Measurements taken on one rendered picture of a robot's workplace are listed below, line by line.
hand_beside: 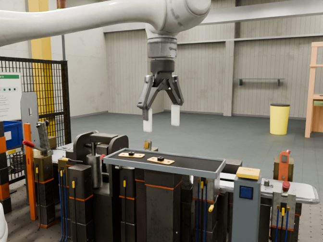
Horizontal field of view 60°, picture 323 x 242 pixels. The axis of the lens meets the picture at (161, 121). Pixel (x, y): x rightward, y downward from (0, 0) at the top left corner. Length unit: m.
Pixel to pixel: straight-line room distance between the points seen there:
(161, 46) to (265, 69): 9.84
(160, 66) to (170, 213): 0.45
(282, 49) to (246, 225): 9.89
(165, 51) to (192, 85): 10.46
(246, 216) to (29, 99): 1.31
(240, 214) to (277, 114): 6.71
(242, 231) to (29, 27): 0.78
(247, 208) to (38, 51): 1.84
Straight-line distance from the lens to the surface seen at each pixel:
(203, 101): 11.16
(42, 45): 2.26
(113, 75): 11.44
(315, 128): 8.43
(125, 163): 0.89
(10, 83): 2.02
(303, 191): 1.20
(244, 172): 0.83
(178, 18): 0.68
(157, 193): 0.91
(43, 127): 1.41
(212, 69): 11.02
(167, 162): 0.87
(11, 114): 2.02
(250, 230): 0.87
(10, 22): 0.80
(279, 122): 7.54
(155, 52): 0.84
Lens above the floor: 1.42
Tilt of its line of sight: 9 degrees down
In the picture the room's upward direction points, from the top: straight up
